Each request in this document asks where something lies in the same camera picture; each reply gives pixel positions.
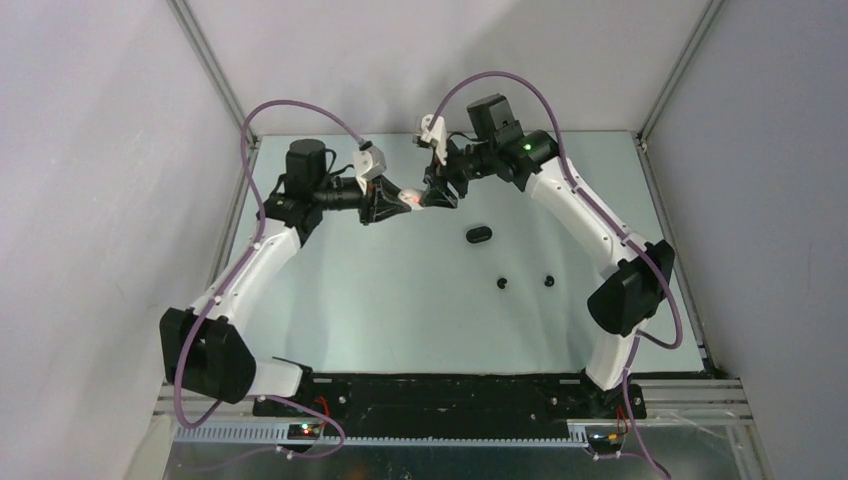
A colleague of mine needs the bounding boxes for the grey slotted cable duct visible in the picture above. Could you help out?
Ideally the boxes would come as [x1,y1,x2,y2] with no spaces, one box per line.
[174,421,589,448]

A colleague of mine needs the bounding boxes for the aluminium frame rail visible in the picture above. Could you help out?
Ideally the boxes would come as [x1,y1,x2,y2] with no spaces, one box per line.
[153,378,753,424]

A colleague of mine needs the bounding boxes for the black earbud charging case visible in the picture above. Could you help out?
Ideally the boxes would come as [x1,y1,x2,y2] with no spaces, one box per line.
[465,225,493,245]

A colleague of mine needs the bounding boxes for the controller board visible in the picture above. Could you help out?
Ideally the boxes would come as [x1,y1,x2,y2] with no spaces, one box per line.
[286,423,323,441]
[588,433,626,446]

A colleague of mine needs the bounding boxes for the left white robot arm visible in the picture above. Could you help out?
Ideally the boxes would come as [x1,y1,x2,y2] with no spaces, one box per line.
[160,139,422,417]

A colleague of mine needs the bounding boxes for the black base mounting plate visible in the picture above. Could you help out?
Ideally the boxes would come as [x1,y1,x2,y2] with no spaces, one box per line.
[294,373,647,438]

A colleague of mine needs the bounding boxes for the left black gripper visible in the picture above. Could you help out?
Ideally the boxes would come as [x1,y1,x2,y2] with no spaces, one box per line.
[313,174,411,227]

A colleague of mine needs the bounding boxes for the white earbud charging case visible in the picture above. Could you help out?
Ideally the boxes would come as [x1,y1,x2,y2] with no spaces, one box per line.
[398,188,424,211]

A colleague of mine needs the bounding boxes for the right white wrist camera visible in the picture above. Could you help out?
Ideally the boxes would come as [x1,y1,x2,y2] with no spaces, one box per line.
[413,114,448,166]

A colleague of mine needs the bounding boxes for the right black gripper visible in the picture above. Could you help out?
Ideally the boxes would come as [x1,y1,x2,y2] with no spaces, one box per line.
[420,137,497,210]

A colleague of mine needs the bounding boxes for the right controller board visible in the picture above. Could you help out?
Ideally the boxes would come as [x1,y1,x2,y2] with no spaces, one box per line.
[588,433,626,446]

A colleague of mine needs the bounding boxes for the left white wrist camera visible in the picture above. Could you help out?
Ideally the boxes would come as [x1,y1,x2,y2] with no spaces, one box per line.
[352,141,387,194]

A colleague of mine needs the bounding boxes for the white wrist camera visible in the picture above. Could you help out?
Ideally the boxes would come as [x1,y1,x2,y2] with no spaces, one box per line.
[413,114,448,166]
[352,141,387,194]

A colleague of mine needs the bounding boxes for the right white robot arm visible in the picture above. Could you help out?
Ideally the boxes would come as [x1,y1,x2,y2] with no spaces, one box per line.
[416,94,675,418]

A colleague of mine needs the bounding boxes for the left controller board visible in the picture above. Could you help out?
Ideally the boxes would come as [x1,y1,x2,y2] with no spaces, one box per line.
[286,423,323,441]

